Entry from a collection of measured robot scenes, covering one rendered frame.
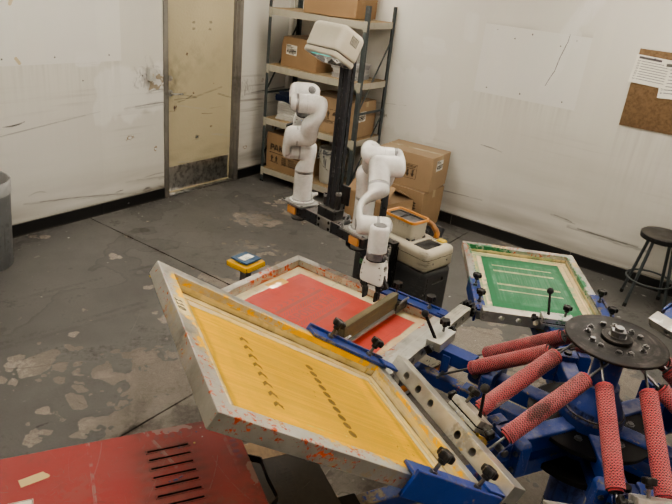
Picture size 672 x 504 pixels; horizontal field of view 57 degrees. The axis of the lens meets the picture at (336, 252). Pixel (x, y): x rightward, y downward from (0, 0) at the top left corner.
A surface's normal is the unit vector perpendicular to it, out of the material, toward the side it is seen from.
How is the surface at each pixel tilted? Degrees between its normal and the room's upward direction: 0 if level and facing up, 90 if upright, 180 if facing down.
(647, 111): 90
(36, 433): 0
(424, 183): 90
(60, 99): 90
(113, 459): 0
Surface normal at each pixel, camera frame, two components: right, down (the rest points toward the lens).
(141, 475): 0.11, -0.91
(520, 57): -0.58, 0.28
